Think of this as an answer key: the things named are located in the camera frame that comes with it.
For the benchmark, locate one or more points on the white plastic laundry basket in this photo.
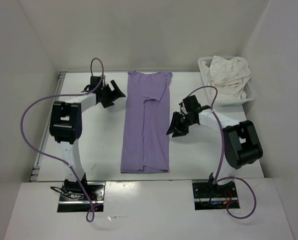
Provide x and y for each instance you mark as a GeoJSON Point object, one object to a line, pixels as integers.
{"type": "Point", "coordinates": [248, 93]}

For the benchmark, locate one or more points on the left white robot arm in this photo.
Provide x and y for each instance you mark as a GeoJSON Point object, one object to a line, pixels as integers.
{"type": "Point", "coordinates": [66, 128]}

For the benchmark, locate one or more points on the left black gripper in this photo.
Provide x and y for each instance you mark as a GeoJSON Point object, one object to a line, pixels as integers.
{"type": "Point", "coordinates": [114, 95]}

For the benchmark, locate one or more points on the white t shirt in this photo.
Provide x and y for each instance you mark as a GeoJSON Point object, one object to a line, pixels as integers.
{"type": "Point", "coordinates": [229, 77]}

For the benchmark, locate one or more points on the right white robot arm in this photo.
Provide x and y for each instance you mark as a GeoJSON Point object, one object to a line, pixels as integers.
{"type": "Point", "coordinates": [240, 144]}

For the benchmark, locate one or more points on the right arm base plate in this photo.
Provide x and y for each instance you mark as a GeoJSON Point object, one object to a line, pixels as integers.
{"type": "Point", "coordinates": [207, 197]}

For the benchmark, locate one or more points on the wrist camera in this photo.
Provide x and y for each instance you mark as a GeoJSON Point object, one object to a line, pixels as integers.
{"type": "Point", "coordinates": [97, 83]}
{"type": "Point", "coordinates": [190, 104]}

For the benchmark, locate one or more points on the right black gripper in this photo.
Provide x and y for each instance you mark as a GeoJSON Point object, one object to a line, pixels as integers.
{"type": "Point", "coordinates": [174, 124]}

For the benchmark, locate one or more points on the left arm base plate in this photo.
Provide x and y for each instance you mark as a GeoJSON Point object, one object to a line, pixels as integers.
{"type": "Point", "coordinates": [74, 200]}

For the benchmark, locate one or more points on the purple t shirt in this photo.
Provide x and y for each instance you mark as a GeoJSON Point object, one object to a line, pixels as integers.
{"type": "Point", "coordinates": [145, 141]}

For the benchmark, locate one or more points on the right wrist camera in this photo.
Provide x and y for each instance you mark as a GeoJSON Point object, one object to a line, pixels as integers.
{"type": "Point", "coordinates": [190, 104]}

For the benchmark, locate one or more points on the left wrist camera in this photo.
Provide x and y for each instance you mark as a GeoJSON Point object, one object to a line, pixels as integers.
{"type": "Point", "coordinates": [97, 83]}

